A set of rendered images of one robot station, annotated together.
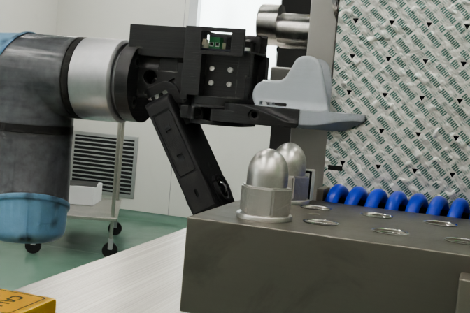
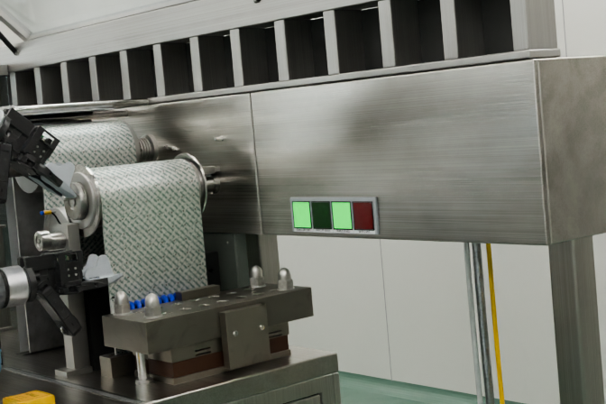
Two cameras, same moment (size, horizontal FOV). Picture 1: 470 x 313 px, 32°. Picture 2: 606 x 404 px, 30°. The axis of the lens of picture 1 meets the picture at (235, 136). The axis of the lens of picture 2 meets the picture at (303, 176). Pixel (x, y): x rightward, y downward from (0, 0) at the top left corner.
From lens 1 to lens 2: 1.83 m
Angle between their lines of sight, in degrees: 57
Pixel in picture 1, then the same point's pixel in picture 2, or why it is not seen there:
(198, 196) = (73, 325)
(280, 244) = (173, 321)
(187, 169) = (67, 315)
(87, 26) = not seen: outside the picture
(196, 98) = (67, 283)
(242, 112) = (91, 284)
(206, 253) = (153, 332)
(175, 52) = (48, 266)
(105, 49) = (20, 272)
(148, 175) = not seen: outside the picture
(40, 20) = not seen: outside the picture
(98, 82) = (25, 288)
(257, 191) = (156, 307)
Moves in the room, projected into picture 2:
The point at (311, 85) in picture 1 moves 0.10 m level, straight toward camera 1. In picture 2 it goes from (106, 266) to (142, 267)
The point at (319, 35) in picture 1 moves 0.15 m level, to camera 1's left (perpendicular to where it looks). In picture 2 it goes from (73, 242) to (17, 252)
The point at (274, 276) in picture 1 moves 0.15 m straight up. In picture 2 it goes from (173, 332) to (166, 252)
